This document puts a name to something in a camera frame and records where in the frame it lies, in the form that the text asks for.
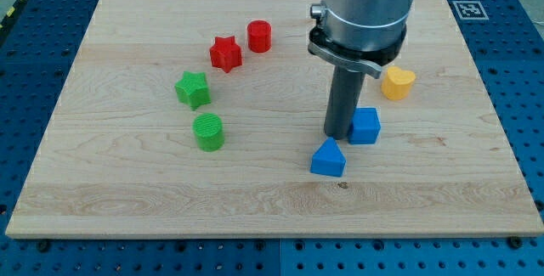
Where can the red star block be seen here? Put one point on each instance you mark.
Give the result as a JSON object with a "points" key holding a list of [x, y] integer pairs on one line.
{"points": [[225, 53]]}

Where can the blue cube block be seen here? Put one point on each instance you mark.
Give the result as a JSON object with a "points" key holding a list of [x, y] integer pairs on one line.
{"points": [[365, 126]]}

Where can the wooden board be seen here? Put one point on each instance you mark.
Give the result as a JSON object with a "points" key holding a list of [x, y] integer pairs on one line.
{"points": [[119, 159]]}

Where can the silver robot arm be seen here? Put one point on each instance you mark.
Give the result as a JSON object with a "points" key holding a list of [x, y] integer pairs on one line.
{"points": [[359, 36]]}

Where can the blue triangle block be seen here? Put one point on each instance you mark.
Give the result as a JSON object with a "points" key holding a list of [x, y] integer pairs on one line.
{"points": [[328, 159]]}

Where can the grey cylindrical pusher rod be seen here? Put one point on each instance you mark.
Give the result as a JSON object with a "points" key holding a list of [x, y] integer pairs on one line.
{"points": [[343, 99]]}

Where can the green cylinder block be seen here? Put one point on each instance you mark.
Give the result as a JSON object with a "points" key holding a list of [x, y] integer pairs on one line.
{"points": [[208, 131]]}

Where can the red cylinder block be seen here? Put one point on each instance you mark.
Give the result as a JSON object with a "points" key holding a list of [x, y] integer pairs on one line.
{"points": [[259, 36]]}

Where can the yellow heart block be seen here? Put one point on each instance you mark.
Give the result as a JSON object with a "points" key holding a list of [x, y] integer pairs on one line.
{"points": [[397, 83]]}

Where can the green star block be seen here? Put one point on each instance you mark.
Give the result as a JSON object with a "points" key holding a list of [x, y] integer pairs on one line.
{"points": [[192, 89]]}

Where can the black white fiducial marker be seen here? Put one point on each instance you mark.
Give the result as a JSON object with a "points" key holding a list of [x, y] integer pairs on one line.
{"points": [[470, 10]]}

